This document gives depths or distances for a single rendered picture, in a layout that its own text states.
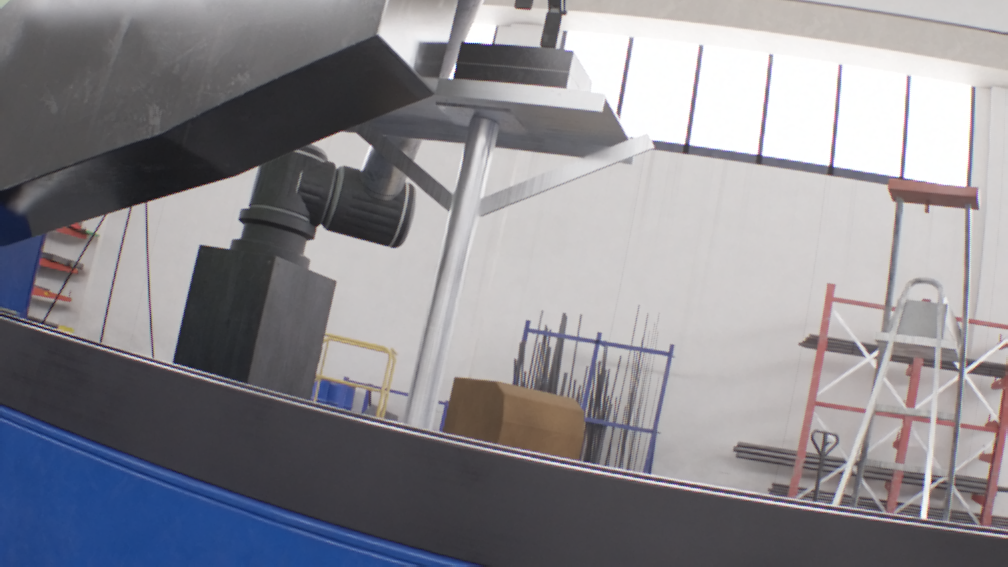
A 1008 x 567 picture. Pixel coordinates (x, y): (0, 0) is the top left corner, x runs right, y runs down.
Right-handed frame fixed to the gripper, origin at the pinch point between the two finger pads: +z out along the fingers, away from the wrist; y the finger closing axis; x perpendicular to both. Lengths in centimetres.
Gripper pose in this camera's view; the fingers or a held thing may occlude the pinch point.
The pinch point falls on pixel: (536, 23)
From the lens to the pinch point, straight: 162.7
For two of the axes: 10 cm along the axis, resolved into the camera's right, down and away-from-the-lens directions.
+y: 3.2, 2.2, 9.2
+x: -9.2, -1.5, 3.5
